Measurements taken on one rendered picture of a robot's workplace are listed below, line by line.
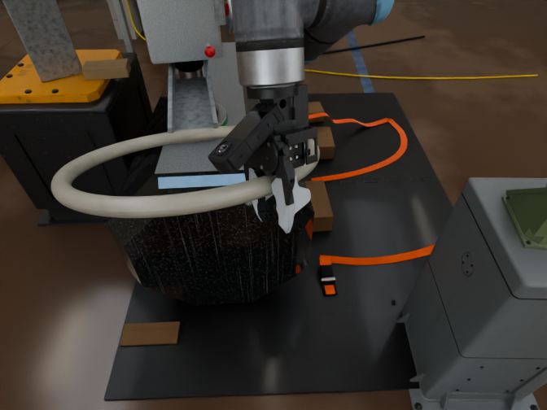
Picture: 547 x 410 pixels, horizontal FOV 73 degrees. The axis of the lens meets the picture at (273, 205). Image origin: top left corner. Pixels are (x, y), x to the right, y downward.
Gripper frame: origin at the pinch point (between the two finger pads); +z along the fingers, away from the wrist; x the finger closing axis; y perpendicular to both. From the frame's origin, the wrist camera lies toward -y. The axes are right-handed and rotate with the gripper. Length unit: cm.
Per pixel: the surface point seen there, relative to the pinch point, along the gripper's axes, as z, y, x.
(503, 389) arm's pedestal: 101, 94, -15
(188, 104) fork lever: -11, 19, 58
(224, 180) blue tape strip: 16, 29, 61
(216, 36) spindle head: -29, 34, 63
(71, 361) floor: 94, -28, 112
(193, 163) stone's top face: 11, 24, 72
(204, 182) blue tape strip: 16, 24, 65
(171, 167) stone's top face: 11, 17, 75
